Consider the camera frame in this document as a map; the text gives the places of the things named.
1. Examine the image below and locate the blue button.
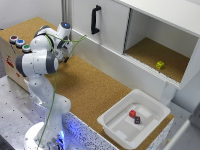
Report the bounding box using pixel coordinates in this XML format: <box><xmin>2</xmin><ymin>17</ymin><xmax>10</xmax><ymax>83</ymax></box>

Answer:
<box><xmin>15</xmin><ymin>38</ymin><xmax>26</xmax><ymax>49</ymax></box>

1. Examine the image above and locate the white cabinet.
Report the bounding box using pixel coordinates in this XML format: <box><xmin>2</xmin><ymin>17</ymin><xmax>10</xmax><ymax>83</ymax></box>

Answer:
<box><xmin>61</xmin><ymin>0</ymin><xmax>200</xmax><ymax>108</ymax></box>

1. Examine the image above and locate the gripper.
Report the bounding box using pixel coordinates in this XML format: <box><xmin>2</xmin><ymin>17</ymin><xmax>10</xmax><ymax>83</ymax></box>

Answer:
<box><xmin>55</xmin><ymin>40</ymin><xmax>75</xmax><ymax>63</ymax></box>

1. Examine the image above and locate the red button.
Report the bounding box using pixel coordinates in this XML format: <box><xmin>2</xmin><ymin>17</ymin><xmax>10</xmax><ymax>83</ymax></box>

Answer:
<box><xmin>9</xmin><ymin>34</ymin><xmax>19</xmax><ymax>45</ymax></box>

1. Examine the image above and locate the purple block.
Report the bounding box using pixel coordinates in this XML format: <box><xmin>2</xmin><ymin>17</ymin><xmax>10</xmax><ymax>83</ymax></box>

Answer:
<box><xmin>133</xmin><ymin>116</ymin><xmax>142</xmax><ymax>125</ymax></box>

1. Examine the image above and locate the green cable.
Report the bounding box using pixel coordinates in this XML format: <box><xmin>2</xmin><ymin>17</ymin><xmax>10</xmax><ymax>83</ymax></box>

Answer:
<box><xmin>35</xmin><ymin>32</ymin><xmax>88</xmax><ymax>150</ymax></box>

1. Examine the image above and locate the yellow block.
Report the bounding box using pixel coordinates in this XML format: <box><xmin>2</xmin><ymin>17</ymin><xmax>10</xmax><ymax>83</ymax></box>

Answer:
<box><xmin>155</xmin><ymin>60</ymin><xmax>166</xmax><ymax>71</ymax></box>

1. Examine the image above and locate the white sliding door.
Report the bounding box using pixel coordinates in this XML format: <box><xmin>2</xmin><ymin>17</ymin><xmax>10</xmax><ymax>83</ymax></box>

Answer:
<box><xmin>71</xmin><ymin>0</ymin><xmax>131</xmax><ymax>56</ymax></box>

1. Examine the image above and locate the green button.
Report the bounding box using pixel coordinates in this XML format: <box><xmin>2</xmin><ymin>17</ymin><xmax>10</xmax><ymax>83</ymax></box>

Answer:
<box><xmin>21</xmin><ymin>43</ymin><xmax>32</xmax><ymax>54</ymax></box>

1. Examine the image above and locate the black door handle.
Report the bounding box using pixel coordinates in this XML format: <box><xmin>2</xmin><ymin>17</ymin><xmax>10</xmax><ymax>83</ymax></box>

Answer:
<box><xmin>90</xmin><ymin>4</ymin><xmax>103</xmax><ymax>36</ymax></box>

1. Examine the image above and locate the white plastic box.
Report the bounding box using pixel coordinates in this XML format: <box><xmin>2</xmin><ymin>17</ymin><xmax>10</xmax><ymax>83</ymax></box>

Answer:
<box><xmin>96</xmin><ymin>88</ymin><xmax>172</xmax><ymax>150</ymax></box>

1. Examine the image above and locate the pink block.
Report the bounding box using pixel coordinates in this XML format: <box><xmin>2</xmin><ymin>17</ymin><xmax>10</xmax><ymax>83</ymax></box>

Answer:
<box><xmin>128</xmin><ymin>109</ymin><xmax>137</xmax><ymax>118</ymax></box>

